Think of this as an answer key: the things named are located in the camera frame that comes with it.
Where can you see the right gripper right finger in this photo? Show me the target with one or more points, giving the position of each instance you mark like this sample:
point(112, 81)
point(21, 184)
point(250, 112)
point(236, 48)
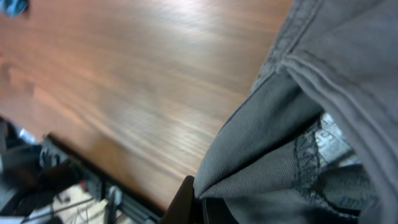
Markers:
point(215, 211)

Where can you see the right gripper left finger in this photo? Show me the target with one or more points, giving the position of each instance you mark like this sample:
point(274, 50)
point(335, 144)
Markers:
point(180, 210)

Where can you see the grey shorts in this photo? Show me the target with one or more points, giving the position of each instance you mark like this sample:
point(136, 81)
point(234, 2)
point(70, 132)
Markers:
point(316, 139)

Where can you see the folded blue denim jeans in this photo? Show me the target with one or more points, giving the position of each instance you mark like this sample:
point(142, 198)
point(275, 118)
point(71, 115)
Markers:
point(12, 8)

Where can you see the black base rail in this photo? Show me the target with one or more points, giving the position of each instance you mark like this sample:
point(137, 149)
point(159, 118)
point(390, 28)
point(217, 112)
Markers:
point(93, 186)

